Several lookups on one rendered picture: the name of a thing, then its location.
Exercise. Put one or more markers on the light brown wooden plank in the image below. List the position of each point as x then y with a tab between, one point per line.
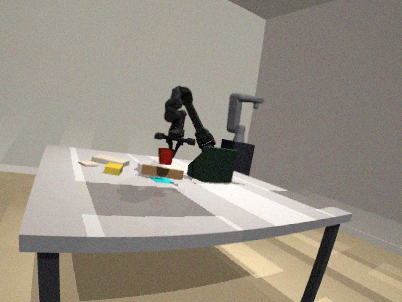
162	172

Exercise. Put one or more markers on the dark red cup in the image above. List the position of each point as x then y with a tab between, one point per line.
165	156

